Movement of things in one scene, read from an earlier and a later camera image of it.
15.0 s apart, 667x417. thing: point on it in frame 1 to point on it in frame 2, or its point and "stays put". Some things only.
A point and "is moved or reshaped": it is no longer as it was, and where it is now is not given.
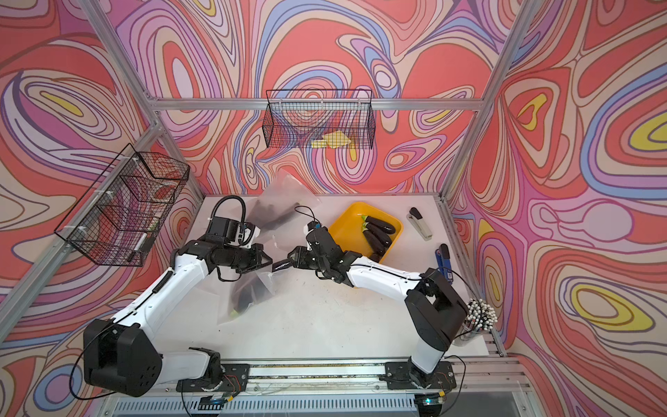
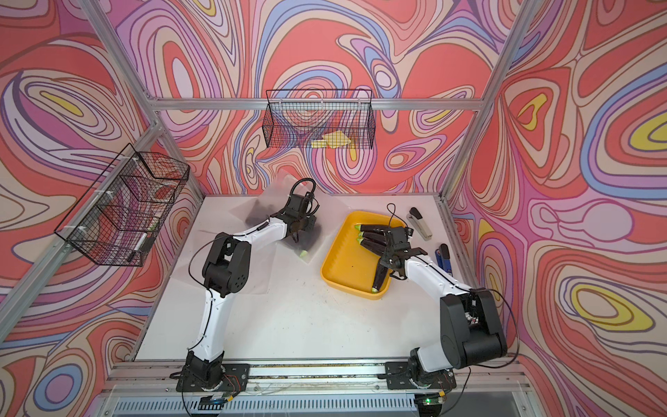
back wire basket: x=320 y=118 stays put
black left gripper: x=257 y=251 to x=311 y=220
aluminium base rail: x=480 y=388 stays put
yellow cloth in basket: x=333 y=140 stays put
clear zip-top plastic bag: x=280 y=198 stays put
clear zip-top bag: x=236 y=295 is moved or reshaped
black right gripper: x=299 y=261 to x=386 y=257
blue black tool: x=443 y=260 stays put
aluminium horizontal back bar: x=314 y=104 stays put
